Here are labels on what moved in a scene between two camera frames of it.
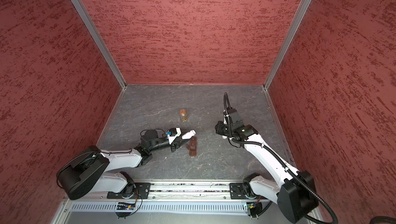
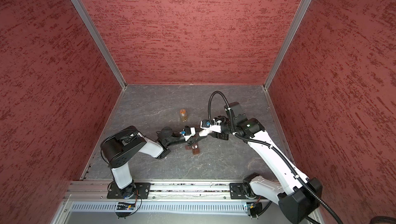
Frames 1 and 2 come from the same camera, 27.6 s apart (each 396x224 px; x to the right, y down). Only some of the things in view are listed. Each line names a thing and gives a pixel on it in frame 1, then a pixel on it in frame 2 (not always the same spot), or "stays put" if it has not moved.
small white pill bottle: [188, 135] → [204, 132]
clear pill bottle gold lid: [183, 116] stays put
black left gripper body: [172, 146] → [189, 142]
